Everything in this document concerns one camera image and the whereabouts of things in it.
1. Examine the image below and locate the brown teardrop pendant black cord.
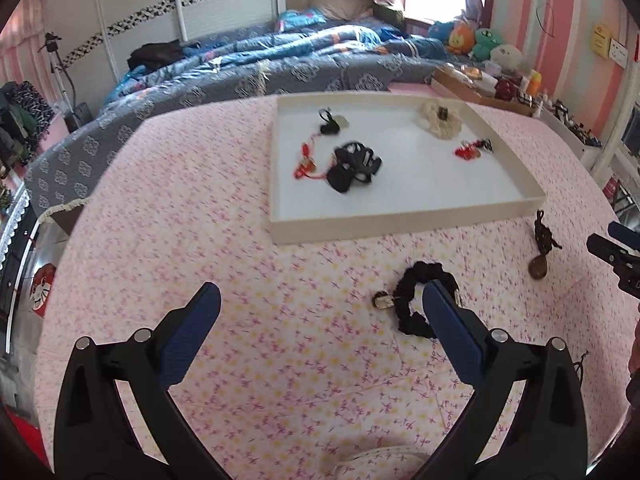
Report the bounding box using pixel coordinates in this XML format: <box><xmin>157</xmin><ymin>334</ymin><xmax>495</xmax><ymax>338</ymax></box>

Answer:
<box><xmin>527</xmin><ymin>209</ymin><xmax>563</xmax><ymax>280</ymax></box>

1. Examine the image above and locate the silver bell black knot charm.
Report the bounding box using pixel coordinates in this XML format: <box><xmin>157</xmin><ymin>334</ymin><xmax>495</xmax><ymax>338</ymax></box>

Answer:
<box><xmin>473</xmin><ymin>139</ymin><xmax>494</xmax><ymax>153</ymax></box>

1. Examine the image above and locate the orange stone red knot charm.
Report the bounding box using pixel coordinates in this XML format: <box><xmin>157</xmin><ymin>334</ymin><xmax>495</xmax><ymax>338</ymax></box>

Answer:
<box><xmin>454</xmin><ymin>141</ymin><xmax>482</xmax><ymax>160</ymax></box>

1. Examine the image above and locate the black scrunchie with tag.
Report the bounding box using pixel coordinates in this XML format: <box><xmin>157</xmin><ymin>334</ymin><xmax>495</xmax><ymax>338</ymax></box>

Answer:
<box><xmin>371</xmin><ymin>261</ymin><xmax>460</xmax><ymax>339</ymax></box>

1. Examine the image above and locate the black claw hair clip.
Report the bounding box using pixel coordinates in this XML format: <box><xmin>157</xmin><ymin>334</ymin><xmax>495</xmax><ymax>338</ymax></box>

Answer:
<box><xmin>326</xmin><ymin>141</ymin><xmax>383</xmax><ymax>194</ymax></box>

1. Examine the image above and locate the red string charm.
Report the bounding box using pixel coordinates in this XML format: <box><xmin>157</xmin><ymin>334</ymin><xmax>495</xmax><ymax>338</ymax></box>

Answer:
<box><xmin>293</xmin><ymin>132</ymin><xmax>329</xmax><ymax>181</ymax></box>

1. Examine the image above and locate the person right hand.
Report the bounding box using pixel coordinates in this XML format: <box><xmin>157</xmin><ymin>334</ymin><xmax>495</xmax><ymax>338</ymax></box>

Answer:
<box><xmin>626</xmin><ymin>322</ymin><xmax>640</xmax><ymax>408</ymax></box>

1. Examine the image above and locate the white organizer box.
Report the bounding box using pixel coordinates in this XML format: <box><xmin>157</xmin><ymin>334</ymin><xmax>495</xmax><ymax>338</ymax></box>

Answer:
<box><xmin>539</xmin><ymin>101</ymin><xmax>602</xmax><ymax>171</ymax></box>

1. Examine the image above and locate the orange bottle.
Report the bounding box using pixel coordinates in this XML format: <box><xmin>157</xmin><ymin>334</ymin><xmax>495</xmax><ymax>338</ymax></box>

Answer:
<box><xmin>525</xmin><ymin>70</ymin><xmax>542</xmax><ymax>98</ymax></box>

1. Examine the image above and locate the cardboard box of cosmetics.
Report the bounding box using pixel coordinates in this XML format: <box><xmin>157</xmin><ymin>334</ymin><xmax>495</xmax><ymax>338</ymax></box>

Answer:
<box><xmin>431</xmin><ymin>67</ymin><xmax>535</xmax><ymax>117</ymax></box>

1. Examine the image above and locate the red round jar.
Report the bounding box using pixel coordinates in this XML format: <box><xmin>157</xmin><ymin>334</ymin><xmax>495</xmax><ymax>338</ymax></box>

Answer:
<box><xmin>495</xmin><ymin>78</ymin><xmax>518</xmax><ymax>102</ymax></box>

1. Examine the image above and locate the cream lace scrunchie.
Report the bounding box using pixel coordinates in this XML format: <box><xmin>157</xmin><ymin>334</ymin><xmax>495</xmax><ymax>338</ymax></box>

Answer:
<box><xmin>418</xmin><ymin>101</ymin><xmax>463</xmax><ymax>140</ymax></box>

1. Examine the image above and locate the white plush toy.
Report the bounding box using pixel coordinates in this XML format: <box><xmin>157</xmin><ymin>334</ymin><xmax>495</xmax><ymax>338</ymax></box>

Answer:
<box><xmin>490</xmin><ymin>44</ymin><xmax>523</xmax><ymax>72</ymax></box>

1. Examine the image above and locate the pink floral bedsheet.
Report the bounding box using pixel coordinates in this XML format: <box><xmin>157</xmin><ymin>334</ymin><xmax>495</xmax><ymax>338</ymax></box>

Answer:
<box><xmin>35</xmin><ymin>98</ymin><xmax>638</xmax><ymax>479</ymax></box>

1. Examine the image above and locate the green plush toy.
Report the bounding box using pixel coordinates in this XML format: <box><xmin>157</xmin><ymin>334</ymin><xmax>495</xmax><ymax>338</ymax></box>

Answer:
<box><xmin>470</xmin><ymin>28</ymin><xmax>504</xmax><ymax>62</ymax></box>

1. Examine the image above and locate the orange plush toy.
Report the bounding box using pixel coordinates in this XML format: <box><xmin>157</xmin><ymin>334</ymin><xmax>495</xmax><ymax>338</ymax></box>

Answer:
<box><xmin>447</xmin><ymin>22</ymin><xmax>475</xmax><ymax>55</ymax></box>

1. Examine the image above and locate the blue plush toy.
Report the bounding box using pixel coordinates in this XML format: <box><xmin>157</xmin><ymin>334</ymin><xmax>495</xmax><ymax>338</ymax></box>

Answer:
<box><xmin>426</xmin><ymin>21</ymin><xmax>456</xmax><ymax>46</ymax></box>

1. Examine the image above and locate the white shallow tray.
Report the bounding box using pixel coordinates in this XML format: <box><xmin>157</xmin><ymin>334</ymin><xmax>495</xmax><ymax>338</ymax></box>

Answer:
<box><xmin>268</xmin><ymin>92</ymin><xmax>546</xmax><ymax>245</ymax></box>

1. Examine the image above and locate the tripod stand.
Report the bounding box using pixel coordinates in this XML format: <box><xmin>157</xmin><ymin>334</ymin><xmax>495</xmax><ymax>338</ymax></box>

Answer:
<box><xmin>40</xmin><ymin>32</ymin><xmax>93</xmax><ymax>132</ymax></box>

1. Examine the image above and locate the pile of dark clothes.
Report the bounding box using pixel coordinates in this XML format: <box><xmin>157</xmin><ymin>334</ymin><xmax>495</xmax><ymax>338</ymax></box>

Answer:
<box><xmin>0</xmin><ymin>81</ymin><xmax>55</xmax><ymax>171</ymax></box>

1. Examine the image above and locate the blue patterned quilt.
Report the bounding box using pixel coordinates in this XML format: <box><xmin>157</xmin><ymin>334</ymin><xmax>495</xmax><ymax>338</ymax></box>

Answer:
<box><xmin>24</xmin><ymin>18</ymin><xmax>451</xmax><ymax>218</ymax></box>

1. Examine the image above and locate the black clothing on bed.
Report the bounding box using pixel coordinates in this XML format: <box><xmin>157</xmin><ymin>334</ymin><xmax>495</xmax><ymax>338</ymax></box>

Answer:
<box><xmin>127</xmin><ymin>40</ymin><xmax>186</xmax><ymax>73</ymax></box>

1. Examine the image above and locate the white wardrobe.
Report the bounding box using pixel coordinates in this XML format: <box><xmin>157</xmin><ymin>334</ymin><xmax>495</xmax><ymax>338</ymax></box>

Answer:
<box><xmin>40</xmin><ymin>0</ymin><xmax>284</xmax><ymax>112</ymax></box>

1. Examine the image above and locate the white wall socket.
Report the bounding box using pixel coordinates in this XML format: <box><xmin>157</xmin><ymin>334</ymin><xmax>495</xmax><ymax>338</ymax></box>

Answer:
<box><xmin>608</xmin><ymin>39</ymin><xmax>628</xmax><ymax>70</ymax></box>

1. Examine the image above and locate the yellow wall sign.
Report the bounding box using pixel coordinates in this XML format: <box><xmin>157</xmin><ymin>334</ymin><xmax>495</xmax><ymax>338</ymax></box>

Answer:
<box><xmin>590</xmin><ymin>23</ymin><xmax>612</xmax><ymax>60</ymax></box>

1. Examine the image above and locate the jade pendant black cord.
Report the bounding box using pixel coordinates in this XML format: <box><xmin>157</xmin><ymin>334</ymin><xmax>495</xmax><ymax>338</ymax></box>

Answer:
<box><xmin>318</xmin><ymin>107</ymin><xmax>350</xmax><ymax>137</ymax></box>

